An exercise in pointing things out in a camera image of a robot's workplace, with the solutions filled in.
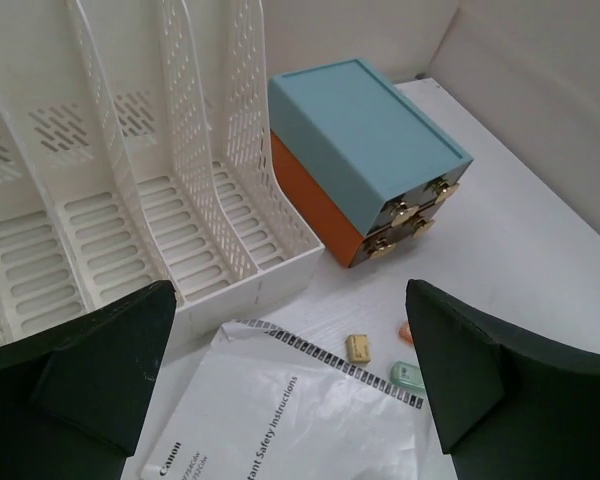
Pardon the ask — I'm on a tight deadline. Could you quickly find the white plastic file organizer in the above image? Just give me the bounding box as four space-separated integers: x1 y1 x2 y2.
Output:
0 1 323 346

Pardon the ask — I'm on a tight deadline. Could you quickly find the orange correction tape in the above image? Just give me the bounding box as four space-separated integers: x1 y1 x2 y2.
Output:
398 322 414 345

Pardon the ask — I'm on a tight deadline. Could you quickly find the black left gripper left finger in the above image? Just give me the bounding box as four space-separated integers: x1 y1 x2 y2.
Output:
0 280 176 479

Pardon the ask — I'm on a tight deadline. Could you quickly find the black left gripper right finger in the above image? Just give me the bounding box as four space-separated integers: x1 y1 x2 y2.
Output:
406 279 600 479

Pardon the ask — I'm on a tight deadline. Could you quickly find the beige eraser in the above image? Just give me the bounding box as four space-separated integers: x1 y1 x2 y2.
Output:
345 334 371 364

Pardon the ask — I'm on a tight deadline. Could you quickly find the blue top drawer box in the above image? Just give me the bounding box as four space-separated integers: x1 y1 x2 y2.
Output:
268 59 473 236

